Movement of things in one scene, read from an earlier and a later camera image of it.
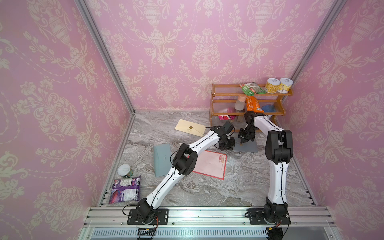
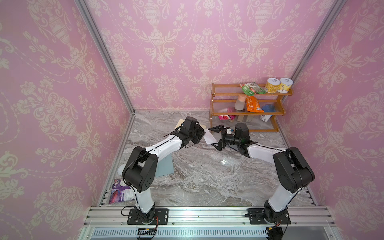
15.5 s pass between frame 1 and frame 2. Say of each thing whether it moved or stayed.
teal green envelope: stayed
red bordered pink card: moved
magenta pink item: stayed
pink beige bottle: stayed
